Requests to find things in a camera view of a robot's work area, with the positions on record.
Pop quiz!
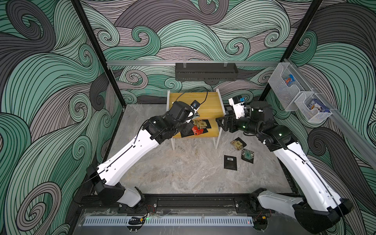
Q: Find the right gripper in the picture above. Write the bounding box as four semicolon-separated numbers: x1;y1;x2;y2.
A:
219;112;262;137

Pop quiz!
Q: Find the oolong tea bag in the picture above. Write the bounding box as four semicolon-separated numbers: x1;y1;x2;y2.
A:
230;137;247;151

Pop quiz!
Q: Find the black tea bag with barcode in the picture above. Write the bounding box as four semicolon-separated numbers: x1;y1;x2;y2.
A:
224;155;237;171

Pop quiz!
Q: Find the jasmine tea bag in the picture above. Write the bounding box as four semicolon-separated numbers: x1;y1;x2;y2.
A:
241;148;254;164

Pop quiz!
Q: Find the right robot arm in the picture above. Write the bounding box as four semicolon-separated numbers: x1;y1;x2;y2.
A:
216;96;353;234

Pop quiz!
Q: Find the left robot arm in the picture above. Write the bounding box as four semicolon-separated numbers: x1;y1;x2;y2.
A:
87;100;200;207

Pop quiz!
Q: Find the white wooden two-tier shelf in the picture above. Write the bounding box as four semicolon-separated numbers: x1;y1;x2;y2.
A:
165;89;227;151

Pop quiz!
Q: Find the oolong tea bag lower shelf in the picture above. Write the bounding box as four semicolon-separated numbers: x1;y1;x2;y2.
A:
194;119;211;130

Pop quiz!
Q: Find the black tea bag lower front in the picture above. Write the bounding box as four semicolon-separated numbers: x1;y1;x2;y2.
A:
180;129;194;138

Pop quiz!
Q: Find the red tea bag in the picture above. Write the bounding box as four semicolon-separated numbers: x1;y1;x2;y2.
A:
192;126;204;136

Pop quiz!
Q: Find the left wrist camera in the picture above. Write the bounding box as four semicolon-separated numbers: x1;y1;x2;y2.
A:
191;100;201;112

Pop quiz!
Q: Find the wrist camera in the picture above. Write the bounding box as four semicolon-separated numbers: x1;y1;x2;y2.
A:
191;100;201;112
228;96;246;119

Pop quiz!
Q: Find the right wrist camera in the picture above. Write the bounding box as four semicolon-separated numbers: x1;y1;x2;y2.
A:
228;96;246;119

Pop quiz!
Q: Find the black wall tray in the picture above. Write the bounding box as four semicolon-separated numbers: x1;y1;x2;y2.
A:
175;63;239;83

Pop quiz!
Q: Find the clear wall bin upper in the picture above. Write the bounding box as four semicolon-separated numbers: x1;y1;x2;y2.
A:
268;63;305;112

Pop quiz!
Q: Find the clear wall bin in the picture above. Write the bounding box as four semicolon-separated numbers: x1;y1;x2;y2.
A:
268;63;305;112
294;92;332;123

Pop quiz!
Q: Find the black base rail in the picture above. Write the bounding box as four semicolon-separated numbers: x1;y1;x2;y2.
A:
78;193;277;216

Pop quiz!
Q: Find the aluminium wall rail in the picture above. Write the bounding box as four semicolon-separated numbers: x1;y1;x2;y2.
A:
106;60;279;67

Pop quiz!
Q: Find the clear wall bin lower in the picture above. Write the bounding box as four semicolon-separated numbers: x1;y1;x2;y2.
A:
294;92;332;123

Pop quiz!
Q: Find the white slotted cable duct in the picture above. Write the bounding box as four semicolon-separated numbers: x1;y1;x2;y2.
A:
82;216;254;227

